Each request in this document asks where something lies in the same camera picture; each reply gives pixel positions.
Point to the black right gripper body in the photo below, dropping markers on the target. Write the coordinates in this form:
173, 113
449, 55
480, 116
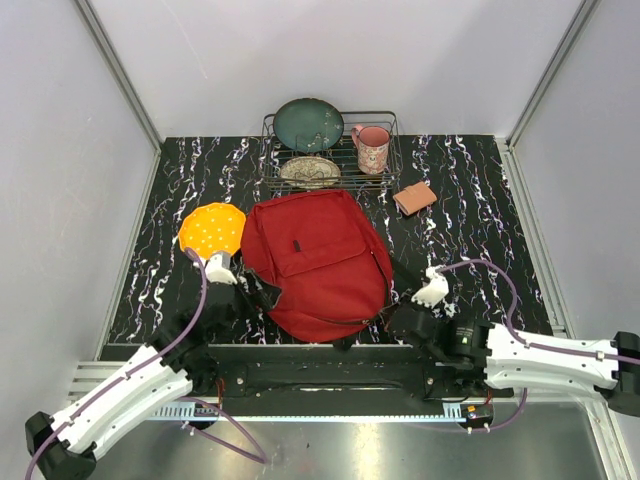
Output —
415, 305

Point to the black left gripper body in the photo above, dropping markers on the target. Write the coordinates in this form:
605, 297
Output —
242, 308

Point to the red backpack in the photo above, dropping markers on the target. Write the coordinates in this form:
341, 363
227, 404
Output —
335, 271

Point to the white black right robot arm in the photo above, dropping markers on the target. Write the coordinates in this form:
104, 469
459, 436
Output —
487, 352

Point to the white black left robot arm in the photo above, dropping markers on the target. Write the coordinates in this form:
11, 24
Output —
174, 364

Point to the orange dotted plate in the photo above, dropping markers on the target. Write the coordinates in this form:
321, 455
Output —
212, 228

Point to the pink leather wallet notebook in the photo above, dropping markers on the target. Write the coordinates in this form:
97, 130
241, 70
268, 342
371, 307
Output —
414, 198

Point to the beige patterned small plate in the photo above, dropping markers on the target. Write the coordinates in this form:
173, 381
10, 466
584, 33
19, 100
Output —
310, 172

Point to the dark teal plate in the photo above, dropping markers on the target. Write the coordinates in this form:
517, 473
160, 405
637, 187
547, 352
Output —
308, 125

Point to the pink patterned mug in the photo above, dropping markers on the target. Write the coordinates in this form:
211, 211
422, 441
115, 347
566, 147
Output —
372, 145

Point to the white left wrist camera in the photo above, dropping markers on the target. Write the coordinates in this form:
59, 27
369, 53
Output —
218, 268

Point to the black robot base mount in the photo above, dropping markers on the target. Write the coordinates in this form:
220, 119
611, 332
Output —
320, 380

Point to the black wire dish rack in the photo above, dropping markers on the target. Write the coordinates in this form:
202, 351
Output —
273, 155

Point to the aluminium frame rail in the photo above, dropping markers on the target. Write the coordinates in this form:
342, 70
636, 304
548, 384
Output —
107, 50

